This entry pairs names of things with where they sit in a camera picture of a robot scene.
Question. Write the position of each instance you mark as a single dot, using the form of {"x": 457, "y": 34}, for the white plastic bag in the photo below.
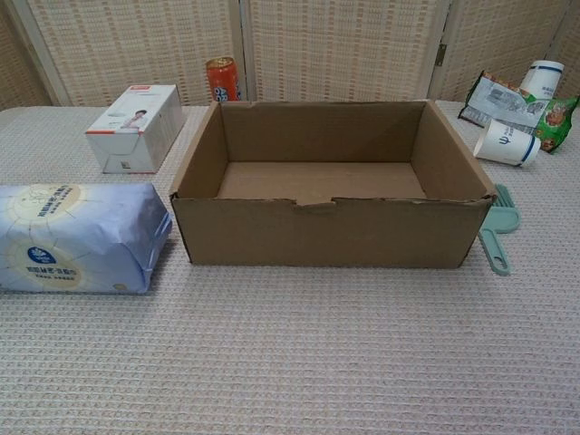
{"x": 68, "y": 235}

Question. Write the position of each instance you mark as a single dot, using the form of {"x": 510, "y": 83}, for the open brown cardboard box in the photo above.
{"x": 326, "y": 235}

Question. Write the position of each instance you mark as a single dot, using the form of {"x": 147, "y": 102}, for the white desk lamp box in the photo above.
{"x": 136, "y": 122}

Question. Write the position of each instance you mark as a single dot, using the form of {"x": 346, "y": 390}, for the beige woven tablecloth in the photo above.
{"x": 290, "y": 353}

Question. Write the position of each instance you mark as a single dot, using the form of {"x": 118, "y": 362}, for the orange drink can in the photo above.
{"x": 224, "y": 81}

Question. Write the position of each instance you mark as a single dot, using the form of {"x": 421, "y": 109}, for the woven folding screen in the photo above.
{"x": 340, "y": 45}

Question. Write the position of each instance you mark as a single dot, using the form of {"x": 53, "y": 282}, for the small green hand brush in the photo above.
{"x": 505, "y": 213}

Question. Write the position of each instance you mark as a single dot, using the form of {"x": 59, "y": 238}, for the metal screen hinge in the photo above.
{"x": 441, "y": 55}

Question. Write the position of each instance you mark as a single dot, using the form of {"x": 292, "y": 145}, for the white paper cup blue band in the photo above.
{"x": 503, "y": 142}
{"x": 541, "y": 77}

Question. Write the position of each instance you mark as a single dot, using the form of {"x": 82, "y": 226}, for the green and white snack bag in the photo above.
{"x": 498, "y": 102}

